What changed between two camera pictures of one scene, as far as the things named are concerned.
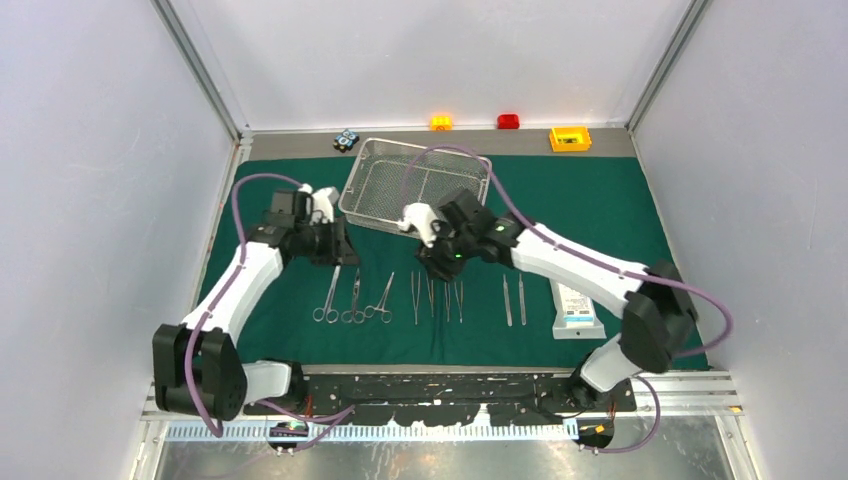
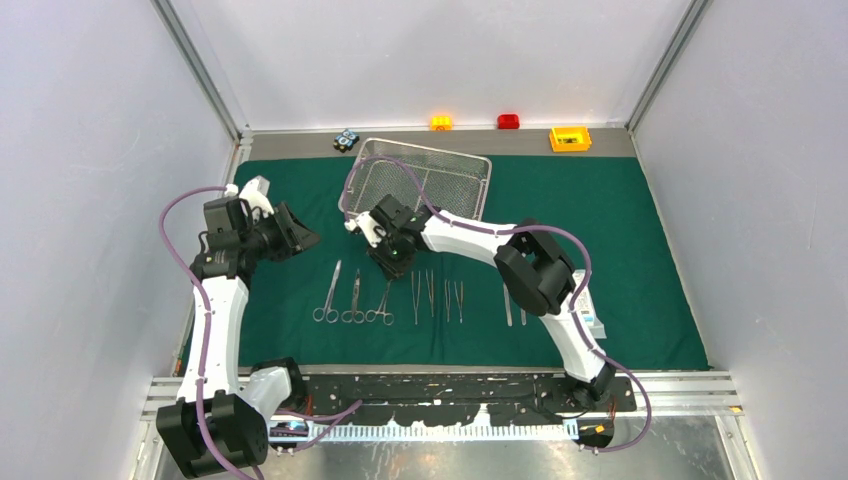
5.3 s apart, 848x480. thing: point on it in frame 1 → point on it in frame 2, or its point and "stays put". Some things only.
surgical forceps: x=385 y=316 stays put
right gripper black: x=436 y=262 → x=393 y=270
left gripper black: x=337 y=248 → x=294 y=237
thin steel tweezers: x=459 y=300 stays put
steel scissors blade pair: x=355 y=315 stays put
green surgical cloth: x=510 y=309 stays put
